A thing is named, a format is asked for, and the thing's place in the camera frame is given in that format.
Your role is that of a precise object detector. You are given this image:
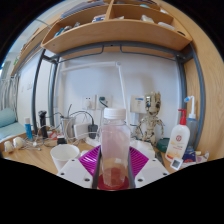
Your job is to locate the white bottle with red pump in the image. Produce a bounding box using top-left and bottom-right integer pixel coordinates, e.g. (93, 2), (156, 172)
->
(165, 108), (191, 163)

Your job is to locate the white power adapter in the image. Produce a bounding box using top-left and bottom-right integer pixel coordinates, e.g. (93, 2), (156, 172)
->
(73, 122), (92, 140)

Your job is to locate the clear bottle with white cap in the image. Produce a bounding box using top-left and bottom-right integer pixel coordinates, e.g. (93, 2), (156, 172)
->
(100, 107), (132, 189)

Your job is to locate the wooden shelf unit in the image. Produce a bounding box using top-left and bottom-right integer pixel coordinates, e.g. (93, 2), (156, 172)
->
(40, 0), (194, 55)

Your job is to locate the white desk lamp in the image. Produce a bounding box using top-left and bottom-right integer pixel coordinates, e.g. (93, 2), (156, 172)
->
(60, 60), (130, 116)

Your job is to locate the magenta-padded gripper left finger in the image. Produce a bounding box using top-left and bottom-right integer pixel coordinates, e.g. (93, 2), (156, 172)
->
(56, 144), (103, 190)

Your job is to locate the white wall socket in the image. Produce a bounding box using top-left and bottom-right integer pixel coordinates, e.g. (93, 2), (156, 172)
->
(82, 95), (98, 111)
(97, 94), (113, 111)

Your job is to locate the teal cushion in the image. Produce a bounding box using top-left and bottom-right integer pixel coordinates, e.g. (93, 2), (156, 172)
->
(0, 107), (26, 141)

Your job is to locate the black electric shaver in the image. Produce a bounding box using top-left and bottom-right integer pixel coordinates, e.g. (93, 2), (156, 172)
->
(37, 110), (49, 139)

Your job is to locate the white paper cup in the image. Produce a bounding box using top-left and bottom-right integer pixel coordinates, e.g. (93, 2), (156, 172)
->
(49, 143), (81, 173)

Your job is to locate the small blue bottle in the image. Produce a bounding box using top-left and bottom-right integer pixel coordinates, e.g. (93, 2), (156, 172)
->
(24, 117), (34, 141)

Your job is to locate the small white digital clock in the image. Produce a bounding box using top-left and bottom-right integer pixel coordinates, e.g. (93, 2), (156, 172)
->
(169, 157), (184, 171)

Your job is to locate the small blue box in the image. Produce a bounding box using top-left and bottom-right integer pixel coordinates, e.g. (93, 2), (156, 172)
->
(182, 146), (198, 164)

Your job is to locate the clear pen holder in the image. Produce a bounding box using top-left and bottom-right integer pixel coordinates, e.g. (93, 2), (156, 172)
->
(61, 114), (76, 139)

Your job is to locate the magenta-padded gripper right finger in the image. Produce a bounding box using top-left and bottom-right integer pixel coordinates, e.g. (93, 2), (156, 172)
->
(127, 146), (170, 189)

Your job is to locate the tree creature figurine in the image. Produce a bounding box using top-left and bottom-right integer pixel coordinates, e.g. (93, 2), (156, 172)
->
(134, 91), (165, 146)

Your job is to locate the black plug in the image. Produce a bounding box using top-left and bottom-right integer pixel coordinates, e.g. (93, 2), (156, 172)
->
(87, 123), (99, 140)

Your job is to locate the wash bottle with bent spout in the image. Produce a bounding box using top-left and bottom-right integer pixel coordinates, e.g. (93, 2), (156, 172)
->
(183, 95), (198, 141)

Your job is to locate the dark teal box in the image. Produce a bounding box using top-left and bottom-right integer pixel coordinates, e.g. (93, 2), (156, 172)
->
(156, 137), (171, 154)

